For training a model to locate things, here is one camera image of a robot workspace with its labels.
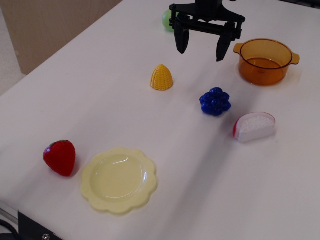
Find black cable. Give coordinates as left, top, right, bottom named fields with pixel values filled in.
left=0, top=218, right=21, bottom=240

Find blue toy grapes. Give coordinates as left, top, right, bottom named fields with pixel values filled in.
left=199, top=87, right=232, bottom=117

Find black corner bracket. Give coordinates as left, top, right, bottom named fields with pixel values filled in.
left=18, top=211, right=62, bottom=240

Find green toy ball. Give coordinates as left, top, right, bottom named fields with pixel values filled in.
left=162, top=10, right=174, bottom=32

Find yellow toy corn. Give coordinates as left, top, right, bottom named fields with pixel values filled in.
left=150, top=64, right=174, bottom=91

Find red toy strawberry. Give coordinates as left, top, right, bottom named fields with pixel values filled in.
left=43, top=140, right=76, bottom=177

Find pale yellow scalloped plate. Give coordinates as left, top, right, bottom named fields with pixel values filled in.
left=81, top=147, right=158, bottom=215

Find orange transparent toy pot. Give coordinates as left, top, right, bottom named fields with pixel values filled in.
left=233, top=38, right=300, bottom=86

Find white red toy sushi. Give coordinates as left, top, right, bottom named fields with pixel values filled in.
left=233, top=112, right=276, bottom=143

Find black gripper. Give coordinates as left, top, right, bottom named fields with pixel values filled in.
left=169, top=0, right=246, bottom=62

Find aluminium table edge rail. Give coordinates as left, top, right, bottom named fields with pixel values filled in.
left=0, top=201, right=19, bottom=226

